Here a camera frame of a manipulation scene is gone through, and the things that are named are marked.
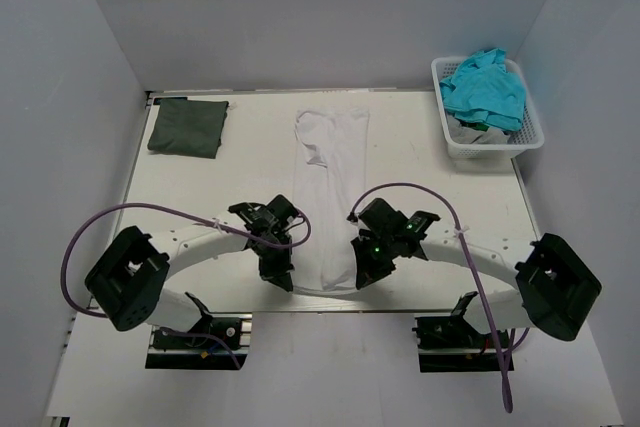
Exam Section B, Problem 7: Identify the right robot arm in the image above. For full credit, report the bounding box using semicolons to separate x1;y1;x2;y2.
348;198;602;346

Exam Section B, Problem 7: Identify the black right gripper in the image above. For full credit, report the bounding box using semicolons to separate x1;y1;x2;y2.
353;232;399;289

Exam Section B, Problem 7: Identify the teal t-shirt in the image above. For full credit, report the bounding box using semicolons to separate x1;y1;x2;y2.
439;48;526;132

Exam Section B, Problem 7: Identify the grey garment in basket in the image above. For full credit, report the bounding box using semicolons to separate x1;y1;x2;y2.
446;115;509;145

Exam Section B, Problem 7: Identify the white t-shirt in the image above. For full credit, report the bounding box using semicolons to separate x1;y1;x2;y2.
293;108;370;296

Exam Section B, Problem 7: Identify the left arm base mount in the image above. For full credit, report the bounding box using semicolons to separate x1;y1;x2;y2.
145;314;252;371

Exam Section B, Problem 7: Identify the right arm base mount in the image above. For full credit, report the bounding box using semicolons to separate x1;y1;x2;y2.
412;316;500;373

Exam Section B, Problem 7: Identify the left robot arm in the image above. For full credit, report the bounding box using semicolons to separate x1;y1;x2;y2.
85;194;306;346

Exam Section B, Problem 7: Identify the dark green folded t-shirt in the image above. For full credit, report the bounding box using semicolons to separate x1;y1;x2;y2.
147;98;230;159

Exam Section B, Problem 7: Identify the white plastic basket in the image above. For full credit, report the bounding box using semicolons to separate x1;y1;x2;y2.
431;56;544;160

